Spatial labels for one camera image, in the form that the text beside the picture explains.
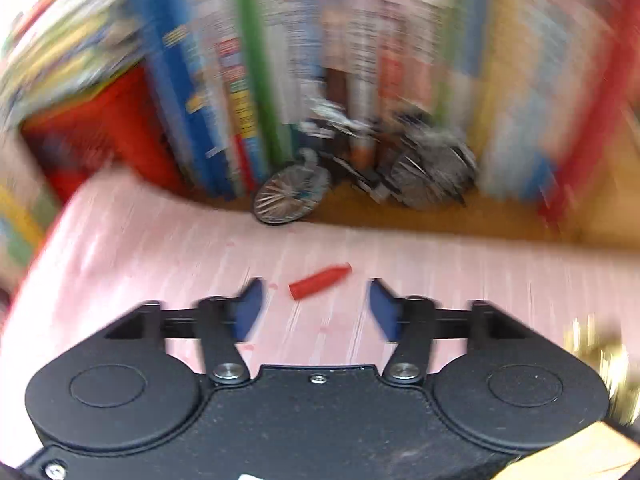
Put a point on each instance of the centre row of books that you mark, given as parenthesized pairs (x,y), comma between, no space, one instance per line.
(531,86)

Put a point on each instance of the red crayon near bicycle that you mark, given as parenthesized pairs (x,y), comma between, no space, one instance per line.
(319,281)

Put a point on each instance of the wooden drawer shelf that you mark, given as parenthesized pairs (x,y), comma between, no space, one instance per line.
(607,213)

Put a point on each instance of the row of books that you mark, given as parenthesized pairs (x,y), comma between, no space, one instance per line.
(531,86)
(28,209)

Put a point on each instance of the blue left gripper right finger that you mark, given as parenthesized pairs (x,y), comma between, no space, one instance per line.
(408,322)

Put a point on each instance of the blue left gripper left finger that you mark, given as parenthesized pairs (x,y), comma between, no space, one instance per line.
(223,322)

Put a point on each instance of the pink striped tablecloth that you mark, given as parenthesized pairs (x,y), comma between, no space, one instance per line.
(119,242)

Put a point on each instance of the black miniature bicycle model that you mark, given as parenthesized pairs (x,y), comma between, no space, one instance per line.
(407,158)

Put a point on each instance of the stack of flat books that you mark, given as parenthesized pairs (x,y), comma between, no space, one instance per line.
(57,48)

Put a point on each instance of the left row of books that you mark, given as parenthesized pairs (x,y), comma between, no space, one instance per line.
(28,209)

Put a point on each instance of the red plastic basket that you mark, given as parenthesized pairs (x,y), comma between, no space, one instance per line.
(112,125)

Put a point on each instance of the small gold foil wrapper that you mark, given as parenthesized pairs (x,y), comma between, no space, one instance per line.
(599,344)

